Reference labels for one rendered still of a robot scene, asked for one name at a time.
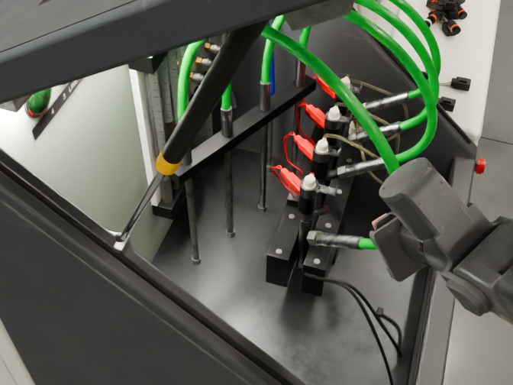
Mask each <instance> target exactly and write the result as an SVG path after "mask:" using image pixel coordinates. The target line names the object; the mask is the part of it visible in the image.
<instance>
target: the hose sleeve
mask: <svg viewBox="0 0 513 385"><path fill-rule="evenodd" d="M361 238H364V237H360V236H356V235H354V236H353V235H339V234H333V233H327V232H325V233H324V232H319V233H318V234H317V235H316V243H317V244H318V245H324V246H328V247H336V248H347V249H351V250H352V249H353V250H359V251H362V250H363V249H361V248H360V247H359V241H360V239H361Z"/></svg>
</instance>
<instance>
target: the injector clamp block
mask: <svg viewBox="0 0 513 385"><path fill-rule="evenodd" d="M359 162H363V160H362V157H361V153H360V149H358V148H356V147H354V146H351V145H347V146H344V147H342V149H341V152H340V156H339V158H338V161H337V165H336V167H335V170H337V168H338V167H341V166H344V165H351V164H354V163H359ZM358 175H359V174H358ZM358 175H354V176H350V177H348V178H344V179H340V177H339V178H336V179H333V180H332V181H331V183H330V185H329V187H332V188H335V189H336V187H337V185H339V186H338V190H337V194H336V196H330V195H328V194H327V195H326V197H325V200H324V202H322V201H321V205H328V207H329V213H328V214H324V215H320V216H319V218H318V222H317V224H316V227H315V231H322V232H324V233H325V232H327V233H333V234H339V235H343V234H344V231H345V228H346V225H347V216H348V212H349V207H350V201H351V198H352V195H353V191H354V188H355V185H356V182H357V178H358ZM299 217H300V216H299V214H298V207H295V206H291V205H287V202H286V205H285V208H284V210H283V212H282V216H281V218H280V220H279V224H278V226H277V228H276V232H275V234H274V236H273V239H272V242H271V244H270V246H269V250H268V252H267V254H266V282H267V283H272V284H276V285H279V286H284V287H287V285H288V282H289V278H290V276H291V274H292V270H293V267H294V265H295V261H296V258H297V251H298V235H299ZM339 249H340V248H339V247H328V246H324V245H318V246H315V245H309V244H308V252H307V254H306V257H305V261H304V263H303V269H302V284H301V292H304V293H309V294H312V295H315V296H320V297H322V295H323V292H324V288H325V285H326V282H324V281H320V280H316V279H312V278H310V277H307V276H306V275H304V274H303V273H309V274H314V275H315V276H318V277H325V278H328V274H329V272H330V269H331V265H335V262H336V259H337V254H338V251H339Z"/></svg>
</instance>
